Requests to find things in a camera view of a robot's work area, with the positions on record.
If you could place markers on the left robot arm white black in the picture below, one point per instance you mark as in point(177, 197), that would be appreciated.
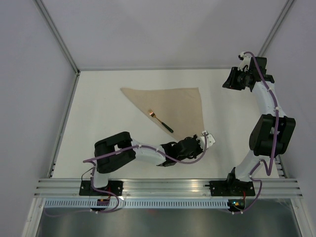
point(117, 151)

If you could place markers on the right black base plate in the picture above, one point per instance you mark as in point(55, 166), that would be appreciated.
point(234, 188)

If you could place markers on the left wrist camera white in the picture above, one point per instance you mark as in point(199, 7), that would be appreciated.
point(208, 139)

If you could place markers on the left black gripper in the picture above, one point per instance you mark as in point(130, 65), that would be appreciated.
point(200, 149)

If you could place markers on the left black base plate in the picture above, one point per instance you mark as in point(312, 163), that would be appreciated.
point(115, 187)

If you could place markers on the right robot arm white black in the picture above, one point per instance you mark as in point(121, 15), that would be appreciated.
point(261, 136)

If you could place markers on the white slotted cable duct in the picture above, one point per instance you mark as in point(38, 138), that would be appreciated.
point(137, 203)

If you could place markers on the beige cloth napkin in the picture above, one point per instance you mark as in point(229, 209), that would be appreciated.
point(179, 108)

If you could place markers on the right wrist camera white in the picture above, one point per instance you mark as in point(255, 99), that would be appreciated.
point(245, 58)

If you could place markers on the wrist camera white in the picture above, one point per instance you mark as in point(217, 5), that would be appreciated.
point(208, 139)
point(245, 58)

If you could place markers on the gold fork green handle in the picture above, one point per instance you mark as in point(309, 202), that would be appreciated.
point(153, 115)

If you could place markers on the aluminium mounting rail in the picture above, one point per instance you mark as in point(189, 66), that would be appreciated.
point(163, 188)

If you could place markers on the aluminium frame right rail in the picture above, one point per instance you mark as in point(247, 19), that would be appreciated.
point(264, 91)

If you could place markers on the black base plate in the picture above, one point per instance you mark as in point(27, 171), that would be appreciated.
point(115, 187)
point(234, 188)

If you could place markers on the aluminium frame back bar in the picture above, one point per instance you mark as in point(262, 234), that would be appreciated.
point(156, 68)

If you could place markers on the aluminium frame post right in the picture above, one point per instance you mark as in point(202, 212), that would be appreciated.
point(275, 28)

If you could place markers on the aluminium frame post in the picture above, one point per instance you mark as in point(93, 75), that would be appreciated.
point(56, 34)
point(275, 28)

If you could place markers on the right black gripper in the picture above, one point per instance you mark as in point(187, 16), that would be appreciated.
point(231, 83)

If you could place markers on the aluminium frame post left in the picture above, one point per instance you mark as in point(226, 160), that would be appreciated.
point(56, 34)

